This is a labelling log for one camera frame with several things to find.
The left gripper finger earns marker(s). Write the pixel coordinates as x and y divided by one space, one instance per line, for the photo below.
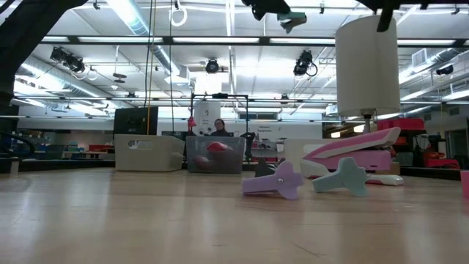
258 9
280 6

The red stapler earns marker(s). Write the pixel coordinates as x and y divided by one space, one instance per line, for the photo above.
217 146

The pink and white stapler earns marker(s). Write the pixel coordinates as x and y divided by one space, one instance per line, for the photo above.
351 157

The pale blue staple remover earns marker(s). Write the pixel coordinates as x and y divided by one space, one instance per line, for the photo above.
344 179

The purple staple remover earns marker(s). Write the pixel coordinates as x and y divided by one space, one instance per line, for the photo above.
271 183

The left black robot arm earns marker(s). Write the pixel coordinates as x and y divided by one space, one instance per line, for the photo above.
25 33

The black background robot arm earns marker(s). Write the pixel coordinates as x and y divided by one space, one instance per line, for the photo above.
249 141

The white cylindrical lamp shade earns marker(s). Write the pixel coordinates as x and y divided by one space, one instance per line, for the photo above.
366 66

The black ceiling spotlight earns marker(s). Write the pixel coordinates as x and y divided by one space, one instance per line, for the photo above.
58 54
212 66
303 62
76 64

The metal lamp stem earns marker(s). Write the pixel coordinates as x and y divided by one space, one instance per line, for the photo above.
367 121

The red storage bin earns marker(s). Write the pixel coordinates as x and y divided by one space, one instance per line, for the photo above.
403 124
97 147
443 163

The white pillar sign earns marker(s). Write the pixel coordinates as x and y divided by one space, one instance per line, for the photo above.
207 113

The person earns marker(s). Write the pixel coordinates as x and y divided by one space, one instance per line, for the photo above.
220 126

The grey translucent plastic bin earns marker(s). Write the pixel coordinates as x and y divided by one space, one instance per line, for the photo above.
234 161

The wooden lamp base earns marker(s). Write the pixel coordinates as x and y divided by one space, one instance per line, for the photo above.
395 168

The black monitor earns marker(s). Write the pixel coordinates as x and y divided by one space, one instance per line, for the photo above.
132 121

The beige plastic bin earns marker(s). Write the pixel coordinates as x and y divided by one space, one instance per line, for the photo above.
154 157

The black metal frame rig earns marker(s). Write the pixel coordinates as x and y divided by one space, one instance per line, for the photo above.
220 96

